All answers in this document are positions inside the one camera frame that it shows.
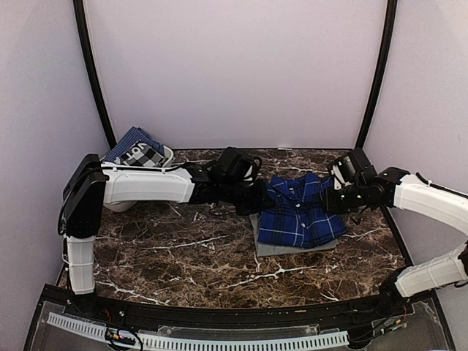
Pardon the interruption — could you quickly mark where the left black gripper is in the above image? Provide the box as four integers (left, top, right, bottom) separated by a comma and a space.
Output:
222, 178, 276, 216

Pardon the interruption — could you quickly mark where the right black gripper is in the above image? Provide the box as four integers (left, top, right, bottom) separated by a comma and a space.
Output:
322, 181, 367, 214

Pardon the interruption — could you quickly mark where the blue plaid long sleeve shirt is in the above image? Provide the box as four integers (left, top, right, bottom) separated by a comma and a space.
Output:
258, 173, 347, 249

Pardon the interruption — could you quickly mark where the grey polo shirt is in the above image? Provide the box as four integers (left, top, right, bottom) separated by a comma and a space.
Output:
249, 214, 337, 257

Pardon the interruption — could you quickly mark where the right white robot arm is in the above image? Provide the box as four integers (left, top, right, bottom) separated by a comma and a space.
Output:
324, 164, 467, 317

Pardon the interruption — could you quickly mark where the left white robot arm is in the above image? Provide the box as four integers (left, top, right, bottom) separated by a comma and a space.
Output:
57, 147, 275, 319

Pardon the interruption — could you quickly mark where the black white checked shirt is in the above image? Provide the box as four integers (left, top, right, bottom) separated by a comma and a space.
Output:
113, 142, 165, 167

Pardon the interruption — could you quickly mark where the grey plastic laundry basket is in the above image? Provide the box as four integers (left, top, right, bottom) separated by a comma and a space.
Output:
104, 145, 175, 214

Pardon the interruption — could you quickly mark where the small blue checked shirt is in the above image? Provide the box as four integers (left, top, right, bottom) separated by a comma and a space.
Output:
102, 127, 165, 162

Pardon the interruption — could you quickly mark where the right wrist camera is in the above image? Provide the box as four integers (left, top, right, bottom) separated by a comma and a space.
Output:
328, 148, 377, 190

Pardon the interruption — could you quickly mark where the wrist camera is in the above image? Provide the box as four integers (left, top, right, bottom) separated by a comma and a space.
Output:
328, 148, 377, 190
206, 147, 262, 184

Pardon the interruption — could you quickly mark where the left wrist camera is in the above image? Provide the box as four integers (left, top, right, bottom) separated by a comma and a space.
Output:
206, 147, 262, 184

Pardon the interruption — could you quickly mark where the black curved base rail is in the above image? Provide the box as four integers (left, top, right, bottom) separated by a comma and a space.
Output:
24, 285, 455, 350

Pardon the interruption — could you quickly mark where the white slotted cable duct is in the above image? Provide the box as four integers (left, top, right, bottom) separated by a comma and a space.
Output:
47, 312, 350, 351

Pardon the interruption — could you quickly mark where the right black frame post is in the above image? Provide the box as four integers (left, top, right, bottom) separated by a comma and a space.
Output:
355, 0, 398, 148

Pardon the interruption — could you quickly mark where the black frame post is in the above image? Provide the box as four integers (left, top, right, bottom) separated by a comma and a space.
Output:
72, 0, 117, 148
355, 0, 398, 148

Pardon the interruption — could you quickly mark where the left black frame post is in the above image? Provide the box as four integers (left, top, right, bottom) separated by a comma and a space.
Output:
72, 0, 117, 148

